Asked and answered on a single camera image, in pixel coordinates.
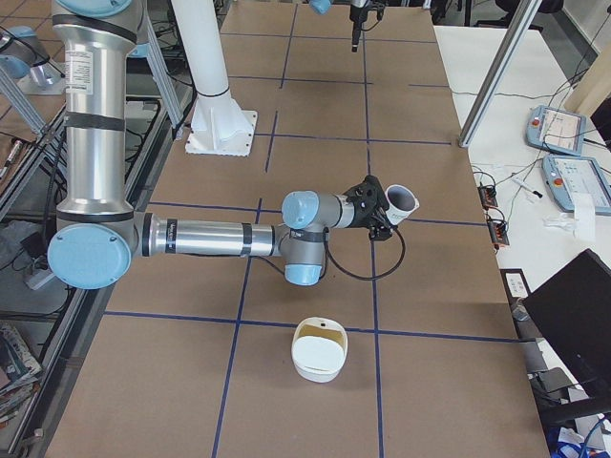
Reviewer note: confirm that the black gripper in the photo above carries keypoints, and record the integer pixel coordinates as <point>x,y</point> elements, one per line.
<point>355,25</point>
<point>365,215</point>

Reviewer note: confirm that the white mug with lettering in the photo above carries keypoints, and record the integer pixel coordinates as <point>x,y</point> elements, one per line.
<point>402,203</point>

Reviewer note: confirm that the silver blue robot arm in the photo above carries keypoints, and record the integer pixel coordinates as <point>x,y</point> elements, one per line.
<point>323,6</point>
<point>99,232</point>

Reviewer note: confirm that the orange circuit board far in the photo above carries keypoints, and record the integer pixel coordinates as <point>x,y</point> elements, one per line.
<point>487,195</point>

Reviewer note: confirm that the orange circuit board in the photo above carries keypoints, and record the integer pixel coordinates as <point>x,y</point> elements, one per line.
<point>487,195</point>
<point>498,230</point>

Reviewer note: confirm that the orange circuit board near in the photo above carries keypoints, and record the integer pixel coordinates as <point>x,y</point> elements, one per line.
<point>498,230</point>

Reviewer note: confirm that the cream white bin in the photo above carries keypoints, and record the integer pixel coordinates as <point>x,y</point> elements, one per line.
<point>319,349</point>

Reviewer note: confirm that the black marker pen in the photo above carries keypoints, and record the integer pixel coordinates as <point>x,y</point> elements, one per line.
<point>522,184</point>

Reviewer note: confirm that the far blue teach pendant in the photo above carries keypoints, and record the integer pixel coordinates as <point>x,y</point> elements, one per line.
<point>556,131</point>

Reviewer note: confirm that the blue teach pendant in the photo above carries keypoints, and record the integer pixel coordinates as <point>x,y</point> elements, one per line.
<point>556,131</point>
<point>567,175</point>

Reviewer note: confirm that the near blue teach pendant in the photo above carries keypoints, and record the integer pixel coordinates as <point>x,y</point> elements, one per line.
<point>567,175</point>

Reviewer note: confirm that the black laptop computer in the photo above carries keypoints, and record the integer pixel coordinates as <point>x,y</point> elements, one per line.
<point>571,310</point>

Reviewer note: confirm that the stack of books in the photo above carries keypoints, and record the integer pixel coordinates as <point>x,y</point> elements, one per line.
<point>19,372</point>

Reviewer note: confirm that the aluminium frame post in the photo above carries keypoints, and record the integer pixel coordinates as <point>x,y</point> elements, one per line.
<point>525,14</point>

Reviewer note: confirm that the white camera mast pedestal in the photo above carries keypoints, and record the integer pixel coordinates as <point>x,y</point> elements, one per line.
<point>219,126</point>

